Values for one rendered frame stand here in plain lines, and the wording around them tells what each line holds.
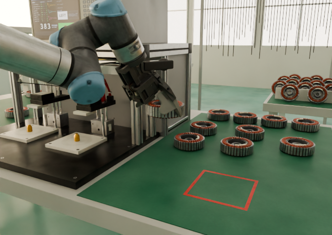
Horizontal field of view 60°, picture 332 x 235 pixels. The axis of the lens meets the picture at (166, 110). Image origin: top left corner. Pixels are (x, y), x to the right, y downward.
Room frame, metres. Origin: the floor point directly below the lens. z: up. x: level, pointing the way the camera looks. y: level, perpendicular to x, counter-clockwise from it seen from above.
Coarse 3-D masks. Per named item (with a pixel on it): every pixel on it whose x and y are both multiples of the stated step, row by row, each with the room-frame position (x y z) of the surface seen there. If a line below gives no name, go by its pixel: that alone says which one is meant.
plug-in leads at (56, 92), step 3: (51, 87) 1.18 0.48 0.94; (54, 87) 1.18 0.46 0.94; (57, 87) 1.23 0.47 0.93; (48, 90) 1.20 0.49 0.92; (51, 90) 1.18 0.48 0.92; (54, 90) 1.17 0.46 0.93; (57, 90) 1.23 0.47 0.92; (60, 90) 1.24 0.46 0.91; (54, 93) 1.17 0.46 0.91; (57, 93) 1.20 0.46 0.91; (60, 93) 1.24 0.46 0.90; (54, 96) 1.17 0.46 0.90; (57, 96) 1.18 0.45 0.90
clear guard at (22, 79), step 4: (100, 60) 0.95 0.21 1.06; (104, 60) 0.95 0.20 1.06; (108, 60) 0.95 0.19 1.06; (112, 60) 0.95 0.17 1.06; (116, 60) 0.95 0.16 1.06; (100, 64) 0.84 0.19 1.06; (20, 76) 0.87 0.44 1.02; (24, 76) 0.86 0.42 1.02; (20, 80) 0.85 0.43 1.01; (24, 80) 0.85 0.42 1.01; (28, 80) 0.84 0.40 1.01; (32, 80) 0.83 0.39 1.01; (36, 80) 0.83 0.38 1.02; (40, 84) 0.82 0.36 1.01; (44, 84) 0.81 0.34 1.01; (48, 84) 0.80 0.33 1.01; (52, 84) 0.79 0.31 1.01
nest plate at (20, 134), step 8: (24, 128) 1.11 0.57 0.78; (32, 128) 1.11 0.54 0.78; (40, 128) 1.11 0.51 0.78; (48, 128) 1.11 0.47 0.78; (56, 128) 1.11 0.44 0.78; (0, 136) 1.04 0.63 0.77; (8, 136) 1.02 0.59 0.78; (16, 136) 1.01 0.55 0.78; (24, 136) 1.01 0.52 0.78; (32, 136) 1.01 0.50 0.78; (40, 136) 1.03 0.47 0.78
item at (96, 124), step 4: (92, 120) 1.09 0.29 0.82; (96, 120) 1.08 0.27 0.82; (100, 120) 1.08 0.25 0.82; (104, 120) 1.08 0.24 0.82; (108, 120) 1.08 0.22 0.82; (112, 120) 1.09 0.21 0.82; (92, 124) 1.09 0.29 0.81; (96, 124) 1.08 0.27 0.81; (100, 124) 1.07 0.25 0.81; (104, 124) 1.06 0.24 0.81; (112, 124) 1.09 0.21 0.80; (92, 128) 1.09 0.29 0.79; (96, 128) 1.08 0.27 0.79; (100, 128) 1.07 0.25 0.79; (108, 128) 1.07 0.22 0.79; (112, 128) 1.09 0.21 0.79; (92, 132) 1.09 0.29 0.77; (96, 132) 1.08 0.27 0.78; (100, 132) 1.07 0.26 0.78; (108, 132) 1.07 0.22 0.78; (112, 132) 1.09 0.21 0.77
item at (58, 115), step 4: (52, 112) 1.21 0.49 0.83; (64, 112) 1.21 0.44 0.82; (48, 116) 1.19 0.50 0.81; (52, 116) 1.18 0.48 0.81; (56, 116) 1.17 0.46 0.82; (60, 116) 1.17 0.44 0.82; (64, 116) 1.19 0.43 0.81; (48, 120) 1.19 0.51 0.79; (52, 120) 1.18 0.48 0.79; (56, 120) 1.17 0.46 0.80; (60, 120) 1.17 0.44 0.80; (64, 120) 1.19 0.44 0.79; (68, 120) 1.21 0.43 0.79; (48, 124) 1.19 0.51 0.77; (52, 124) 1.18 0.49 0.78; (60, 124) 1.17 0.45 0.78; (64, 124) 1.18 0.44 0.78
